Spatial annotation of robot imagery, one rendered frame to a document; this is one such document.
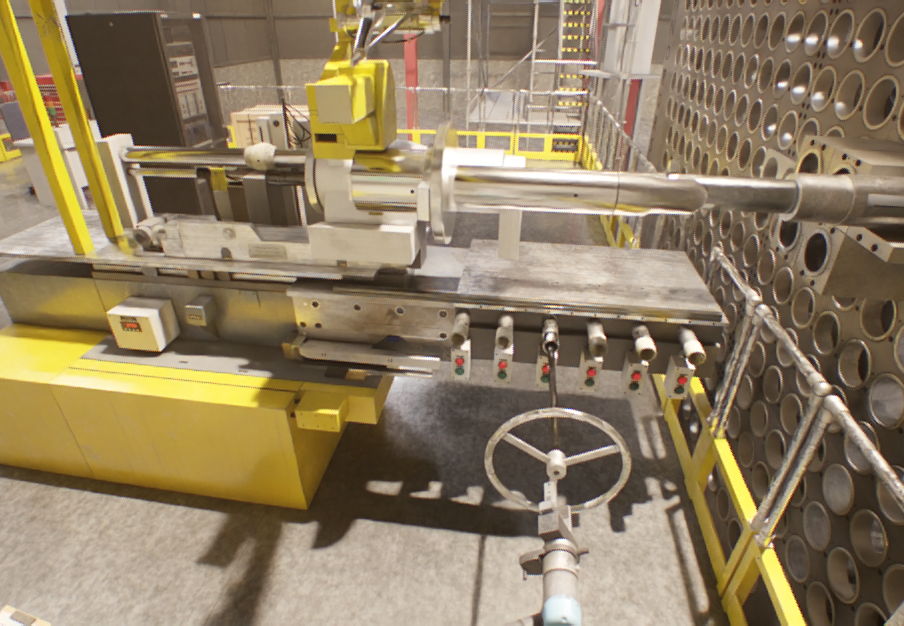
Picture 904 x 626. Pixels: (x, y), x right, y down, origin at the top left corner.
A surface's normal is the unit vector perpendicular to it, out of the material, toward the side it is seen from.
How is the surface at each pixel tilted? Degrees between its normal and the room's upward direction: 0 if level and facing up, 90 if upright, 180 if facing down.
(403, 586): 0
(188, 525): 0
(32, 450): 90
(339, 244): 90
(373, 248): 90
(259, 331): 90
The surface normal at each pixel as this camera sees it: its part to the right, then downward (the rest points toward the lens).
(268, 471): -0.14, 0.50
